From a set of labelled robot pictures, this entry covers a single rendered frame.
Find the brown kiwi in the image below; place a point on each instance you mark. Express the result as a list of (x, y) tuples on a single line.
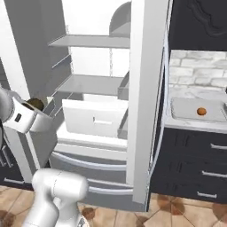
[(37, 103)]

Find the orange tangerine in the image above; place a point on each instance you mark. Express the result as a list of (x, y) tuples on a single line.
[(201, 111)]

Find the grey freezer drawer front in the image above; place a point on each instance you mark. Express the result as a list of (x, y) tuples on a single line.
[(112, 176)]

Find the grey fridge shelf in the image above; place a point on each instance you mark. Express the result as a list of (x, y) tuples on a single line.
[(94, 41), (91, 84)]

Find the white fridge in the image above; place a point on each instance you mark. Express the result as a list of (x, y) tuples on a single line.
[(97, 142)]

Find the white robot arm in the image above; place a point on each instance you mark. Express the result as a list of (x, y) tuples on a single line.
[(56, 189)]

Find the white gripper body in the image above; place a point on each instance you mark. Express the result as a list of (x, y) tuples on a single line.
[(43, 121)]

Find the white fridge crisper drawer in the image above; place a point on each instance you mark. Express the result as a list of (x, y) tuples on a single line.
[(88, 116)]

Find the dark wall cupboard door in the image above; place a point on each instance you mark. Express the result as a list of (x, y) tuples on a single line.
[(195, 26)]

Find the dark drawer front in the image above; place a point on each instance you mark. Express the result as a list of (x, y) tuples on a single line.
[(189, 142), (177, 192), (183, 170)]

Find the white fridge door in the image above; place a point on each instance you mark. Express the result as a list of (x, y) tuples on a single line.
[(147, 88), (14, 59)]

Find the dark base cupboard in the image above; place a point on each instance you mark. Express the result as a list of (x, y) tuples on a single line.
[(13, 173)]

